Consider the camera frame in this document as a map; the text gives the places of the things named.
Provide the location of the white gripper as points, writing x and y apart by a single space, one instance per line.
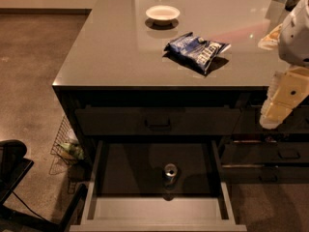
295 41

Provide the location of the redbull can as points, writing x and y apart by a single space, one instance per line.
170 173

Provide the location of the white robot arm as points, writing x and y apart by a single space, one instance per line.
293 45

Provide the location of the dark counter cabinet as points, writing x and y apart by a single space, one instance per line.
118 60

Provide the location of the open middle drawer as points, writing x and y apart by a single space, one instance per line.
127 192

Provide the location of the blue chip bag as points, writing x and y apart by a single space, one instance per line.
195 51

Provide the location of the right cabinet drawers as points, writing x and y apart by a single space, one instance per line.
253 154

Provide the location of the white bowl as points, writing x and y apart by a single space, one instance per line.
162 15

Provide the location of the top drawer with handle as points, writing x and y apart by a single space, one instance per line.
109 121

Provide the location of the wire basket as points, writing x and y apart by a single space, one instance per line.
66 150

